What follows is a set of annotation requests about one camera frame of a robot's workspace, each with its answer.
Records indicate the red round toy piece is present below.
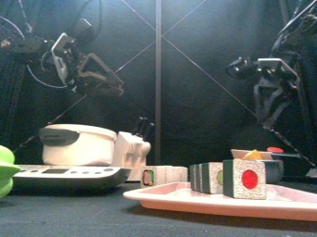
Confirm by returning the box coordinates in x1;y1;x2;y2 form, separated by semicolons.
264;146;286;155

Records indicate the orange toy food piece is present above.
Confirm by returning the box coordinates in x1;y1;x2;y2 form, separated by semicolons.
240;149;264;161

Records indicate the green sushi piece red centre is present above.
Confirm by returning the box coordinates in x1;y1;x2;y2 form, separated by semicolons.
222;158;267;200

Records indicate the white toy sushi piece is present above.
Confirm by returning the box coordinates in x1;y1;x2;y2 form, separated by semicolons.
139;166;163;188
159;165;173;186
169;165;182;185
178;166;190;183

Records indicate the white toy rice cooker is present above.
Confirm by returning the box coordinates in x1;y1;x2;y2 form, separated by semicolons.
38;123;119;168

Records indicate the white toy knife block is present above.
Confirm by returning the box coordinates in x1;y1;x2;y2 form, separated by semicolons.
111;131;152;182

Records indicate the dark toy bowl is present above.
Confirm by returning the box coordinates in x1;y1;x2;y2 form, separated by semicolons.
228;148;286;185

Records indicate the grey toy kitchen scale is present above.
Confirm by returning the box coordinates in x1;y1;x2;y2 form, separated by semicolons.
9;164;132;193

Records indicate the bright green toy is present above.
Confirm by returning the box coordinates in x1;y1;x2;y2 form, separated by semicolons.
0;144;21;200

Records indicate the pink plastic tray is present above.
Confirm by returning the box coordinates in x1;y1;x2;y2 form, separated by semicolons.
123;181;317;223

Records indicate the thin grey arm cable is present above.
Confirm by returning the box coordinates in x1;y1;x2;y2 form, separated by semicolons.
25;50;69;91

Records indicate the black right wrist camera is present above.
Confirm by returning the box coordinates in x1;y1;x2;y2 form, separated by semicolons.
224;56;259;80

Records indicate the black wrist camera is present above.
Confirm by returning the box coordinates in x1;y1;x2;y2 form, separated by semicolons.
224;56;259;80
71;18;95;44

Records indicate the thin diagonal brace wire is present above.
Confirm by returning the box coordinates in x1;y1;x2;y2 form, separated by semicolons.
120;0;317;169
10;0;208;153

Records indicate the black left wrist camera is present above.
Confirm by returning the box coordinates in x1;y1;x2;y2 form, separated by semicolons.
71;18;95;44

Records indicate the vertical metal frame pole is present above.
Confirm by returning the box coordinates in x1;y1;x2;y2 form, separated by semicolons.
153;0;163;166

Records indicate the black toy knife handle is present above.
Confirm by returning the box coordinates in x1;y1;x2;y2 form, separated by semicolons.
131;116;148;137

